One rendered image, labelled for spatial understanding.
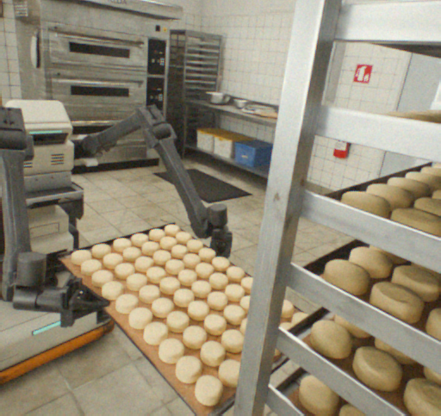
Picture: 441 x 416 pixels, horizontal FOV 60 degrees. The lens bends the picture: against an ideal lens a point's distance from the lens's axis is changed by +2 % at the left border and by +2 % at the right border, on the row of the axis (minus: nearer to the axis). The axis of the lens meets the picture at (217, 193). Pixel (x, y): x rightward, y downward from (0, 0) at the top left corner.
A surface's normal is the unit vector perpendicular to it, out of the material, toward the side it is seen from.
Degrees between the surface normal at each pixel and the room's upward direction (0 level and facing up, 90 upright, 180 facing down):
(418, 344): 90
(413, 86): 90
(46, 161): 99
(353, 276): 0
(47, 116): 43
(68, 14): 90
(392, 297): 0
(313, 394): 0
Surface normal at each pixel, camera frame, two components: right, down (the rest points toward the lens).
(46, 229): 0.67, 0.44
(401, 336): -0.72, 0.16
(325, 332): 0.10, -0.94
